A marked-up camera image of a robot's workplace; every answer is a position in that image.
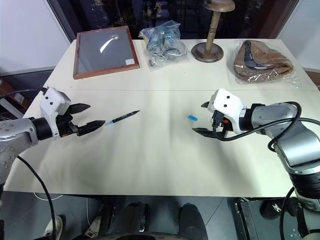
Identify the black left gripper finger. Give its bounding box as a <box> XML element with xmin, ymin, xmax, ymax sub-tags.
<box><xmin>75</xmin><ymin>120</ymin><xmax>107</xmax><ymax>137</ymax></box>
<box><xmin>67</xmin><ymin>102</ymin><xmax>91</xmax><ymax>116</ymax></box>

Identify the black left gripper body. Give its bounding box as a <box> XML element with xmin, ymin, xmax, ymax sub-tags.
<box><xmin>56</xmin><ymin>109</ymin><xmax>81</xmax><ymax>139</ymax></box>

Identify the black cable under right arm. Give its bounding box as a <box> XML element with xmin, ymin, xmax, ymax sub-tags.
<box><xmin>279</xmin><ymin>185</ymin><xmax>305</xmax><ymax>240</ymax></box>

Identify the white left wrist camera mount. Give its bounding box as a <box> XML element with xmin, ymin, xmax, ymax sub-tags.
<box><xmin>39</xmin><ymin>87</ymin><xmax>72</xmax><ymax>140</ymax></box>

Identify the clear plastic bag with items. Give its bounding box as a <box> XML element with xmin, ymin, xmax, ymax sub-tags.
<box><xmin>138</xmin><ymin>20</ymin><xmax>189</xmax><ymax>72</ymax></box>

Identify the black cable under arm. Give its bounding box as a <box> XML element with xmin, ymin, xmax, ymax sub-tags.
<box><xmin>279</xmin><ymin>185</ymin><xmax>305</xmax><ymax>240</ymax></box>
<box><xmin>15</xmin><ymin>155</ymin><xmax>57</xmax><ymax>240</ymax></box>

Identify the wooden hat stand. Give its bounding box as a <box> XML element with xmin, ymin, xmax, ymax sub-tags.
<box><xmin>190</xmin><ymin>0</ymin><xmax>236</xmax><ymax>64</ymax></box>

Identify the wooden framed glass picture frame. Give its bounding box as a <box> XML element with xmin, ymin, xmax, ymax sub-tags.
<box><xmin>72</xmin><ymin>27</ymin><xmax>141</xmax><ymax>81</ymax></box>

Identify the brown hat in plastic bag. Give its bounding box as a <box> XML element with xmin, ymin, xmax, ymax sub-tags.
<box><xmin>226</xmin><ymin>39</ymin><xmax>301</xmax><ymax>89</ymax></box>

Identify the black round part with white mark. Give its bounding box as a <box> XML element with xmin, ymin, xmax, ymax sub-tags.
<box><xmin>259</xmin><ymin>196</ymin><xmax>298</xmax><ymax>221</ymax></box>

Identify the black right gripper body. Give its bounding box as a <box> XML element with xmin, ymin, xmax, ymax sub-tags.
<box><xmin>210</xmin><ymin>111</ymin><xmax>235</xmax><ymax>137</ymax></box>

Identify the dark storage rack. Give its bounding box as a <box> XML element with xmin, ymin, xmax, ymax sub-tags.
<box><xmin>0</xmin><ymin>76</ymin><xmax>43</xmax><ymax>120</ymax></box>

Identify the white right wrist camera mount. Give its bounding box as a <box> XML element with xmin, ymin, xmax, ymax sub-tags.
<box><xmin>207</xmin><ymin>88</ymin><xmax>248</xmax><ymax>134</ymax></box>

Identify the black metal box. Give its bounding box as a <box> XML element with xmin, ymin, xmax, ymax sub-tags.
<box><xmin>234</xmin><ymin>196</ymin><xmax>261</xmax><ymax>240</ymax></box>

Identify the black pen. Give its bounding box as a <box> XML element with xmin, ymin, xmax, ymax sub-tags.
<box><xmin>103</xmin><ymin>109</ymin><xmax>141</xmax><ymax>127</ymax></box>

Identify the white sneaker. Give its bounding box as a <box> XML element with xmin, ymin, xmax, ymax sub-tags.
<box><xmin>83</xmin><ymin>215</ymin><xmax>104</xmax><ymax>238</ymax></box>
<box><xmin>42</xmin><ymin>215</ymin><xmax>64</xmax><ymax>239</ymax></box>

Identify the black cable under left arm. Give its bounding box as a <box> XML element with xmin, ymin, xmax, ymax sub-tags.
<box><xmin>15</xmin><ymin>155</ymin><xmax>57</xmax><ymax>240</ymax></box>

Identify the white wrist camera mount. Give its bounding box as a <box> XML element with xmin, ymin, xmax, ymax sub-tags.
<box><xmin>39</xmin><ymin>87</ymin><xmax>72</xmax><ymax>140</ymax></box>
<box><xmin>207</xmin><ymin>88</ymin><xmax>248</xmax><ymax>134</ymax></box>

